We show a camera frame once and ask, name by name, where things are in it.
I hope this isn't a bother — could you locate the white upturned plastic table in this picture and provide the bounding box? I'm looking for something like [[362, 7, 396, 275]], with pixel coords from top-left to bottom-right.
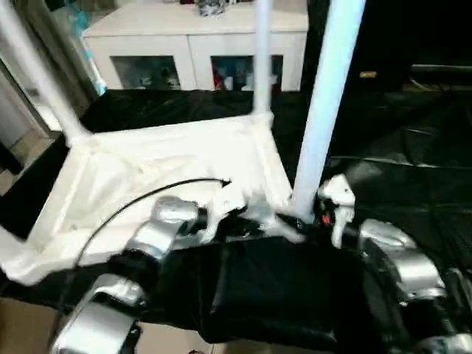
[[0, 114, 307, 287]]

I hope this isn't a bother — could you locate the white glass-door cabinet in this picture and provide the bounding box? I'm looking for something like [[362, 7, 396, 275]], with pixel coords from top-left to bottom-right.
[[81, 0, 309, 93]]

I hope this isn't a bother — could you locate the grey crumpled object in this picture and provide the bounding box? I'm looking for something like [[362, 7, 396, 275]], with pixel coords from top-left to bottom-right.
[[196, 0, 231, 17]]

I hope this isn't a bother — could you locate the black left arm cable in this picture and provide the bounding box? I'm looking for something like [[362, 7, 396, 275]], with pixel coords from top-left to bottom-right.
[[52, 177, 231, 325]]

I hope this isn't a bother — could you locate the grey curtain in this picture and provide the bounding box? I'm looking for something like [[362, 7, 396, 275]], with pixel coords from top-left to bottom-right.
[[15, 0, 104, 111]]

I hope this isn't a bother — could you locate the white plastic table leg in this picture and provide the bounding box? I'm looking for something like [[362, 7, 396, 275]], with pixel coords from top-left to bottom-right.
[[0, 0, 93, 148], [251, 0, 275, 122], [291, 0, 367, 218], [0, 225, 34, 277]]

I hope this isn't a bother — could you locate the black work mat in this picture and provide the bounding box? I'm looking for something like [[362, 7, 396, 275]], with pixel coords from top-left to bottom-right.
[[0, 85, 472, 351]]

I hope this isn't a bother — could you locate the black case with yellow label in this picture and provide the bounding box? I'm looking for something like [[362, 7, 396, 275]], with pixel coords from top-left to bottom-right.
[[302, 0, 472, 97]]

